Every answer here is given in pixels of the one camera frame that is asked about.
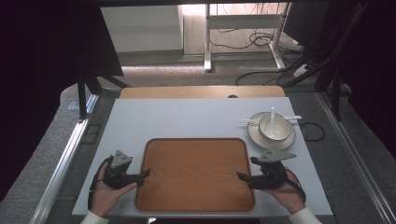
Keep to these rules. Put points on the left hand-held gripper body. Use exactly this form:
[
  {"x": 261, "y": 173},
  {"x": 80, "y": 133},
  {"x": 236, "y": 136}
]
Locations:
[{"x": 116, "y": 177}]

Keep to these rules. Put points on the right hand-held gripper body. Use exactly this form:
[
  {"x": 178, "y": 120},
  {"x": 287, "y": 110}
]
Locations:
[{"x": 269, "y": 179}]

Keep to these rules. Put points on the white plate with dark rim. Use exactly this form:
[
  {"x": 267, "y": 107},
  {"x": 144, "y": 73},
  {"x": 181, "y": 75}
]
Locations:
[{"x": 258, "y": 138}]

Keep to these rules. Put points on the brown wooden tray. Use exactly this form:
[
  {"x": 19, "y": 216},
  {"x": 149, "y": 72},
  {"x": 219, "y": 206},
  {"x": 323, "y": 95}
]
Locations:
[{"x": 193, "y": 177}]

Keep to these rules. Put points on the white bowl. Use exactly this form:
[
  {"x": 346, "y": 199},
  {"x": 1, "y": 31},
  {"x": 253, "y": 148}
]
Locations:
[{"x": 281, "y": 126}]

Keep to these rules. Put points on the white ceramic spoon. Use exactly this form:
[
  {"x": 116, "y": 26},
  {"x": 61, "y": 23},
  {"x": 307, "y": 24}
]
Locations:
[{"x": 272, "y": 123}]

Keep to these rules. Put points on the person's left hand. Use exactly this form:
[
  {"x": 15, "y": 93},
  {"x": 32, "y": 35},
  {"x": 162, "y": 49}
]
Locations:
[{"x": 104, "y": 197}]

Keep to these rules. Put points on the person's right hand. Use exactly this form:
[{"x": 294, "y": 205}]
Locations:
[{"x": 288, "y": 196}]

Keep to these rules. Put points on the person's left white sleeve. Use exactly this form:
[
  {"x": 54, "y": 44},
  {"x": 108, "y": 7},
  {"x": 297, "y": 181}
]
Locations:
[{"x": 93, "y": 219}]

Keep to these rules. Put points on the person's white sleeve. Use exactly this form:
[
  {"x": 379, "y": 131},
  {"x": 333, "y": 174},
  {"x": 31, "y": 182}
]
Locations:
[
  {"x": 93, "y": 219},
  {"x": 306, "y": 217}
]

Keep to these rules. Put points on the dark floor hatch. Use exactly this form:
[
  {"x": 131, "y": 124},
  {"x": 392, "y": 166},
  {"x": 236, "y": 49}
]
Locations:
[{"x": 91, "y": 133}]

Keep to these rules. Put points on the person's right white sleeve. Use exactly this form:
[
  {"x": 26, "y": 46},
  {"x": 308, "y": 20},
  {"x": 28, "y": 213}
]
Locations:
[{"x": 306, "y": 217}]

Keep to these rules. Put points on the light grey table board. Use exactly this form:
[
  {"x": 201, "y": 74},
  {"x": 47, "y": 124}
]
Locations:
[{"x": 186, "y": 118}]

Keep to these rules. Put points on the black metal stand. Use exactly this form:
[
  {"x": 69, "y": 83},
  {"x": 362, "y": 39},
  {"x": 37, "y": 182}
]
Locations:
[
  {"x": 336, "y": 93},
  {"x": 82, "y": 99}
]

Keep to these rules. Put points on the wooden table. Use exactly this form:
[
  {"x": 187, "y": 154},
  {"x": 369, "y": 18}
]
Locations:
[{"x": 186, "y": 92}]

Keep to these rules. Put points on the white power strip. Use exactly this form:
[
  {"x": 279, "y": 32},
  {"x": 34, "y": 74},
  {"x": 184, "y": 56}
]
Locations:
[{"x": 300, "y": 70}]

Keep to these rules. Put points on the black curtain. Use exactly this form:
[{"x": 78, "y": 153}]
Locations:
[
  {"x": 373, "y": 77},
  {"x": 37, "y": 77}
]

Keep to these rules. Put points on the white cabinet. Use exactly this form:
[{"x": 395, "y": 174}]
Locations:
[{"x": 140, "y": 28}]

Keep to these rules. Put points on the aluminium rail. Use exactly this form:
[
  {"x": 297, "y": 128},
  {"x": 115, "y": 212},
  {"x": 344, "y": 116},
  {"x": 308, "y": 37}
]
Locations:
[
  {"x": 358, "y": 161},
  {"x": 62, "y": 168}
]

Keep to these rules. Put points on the white desk frame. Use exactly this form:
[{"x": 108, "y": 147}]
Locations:
[{"x": 208, "y": 46}]

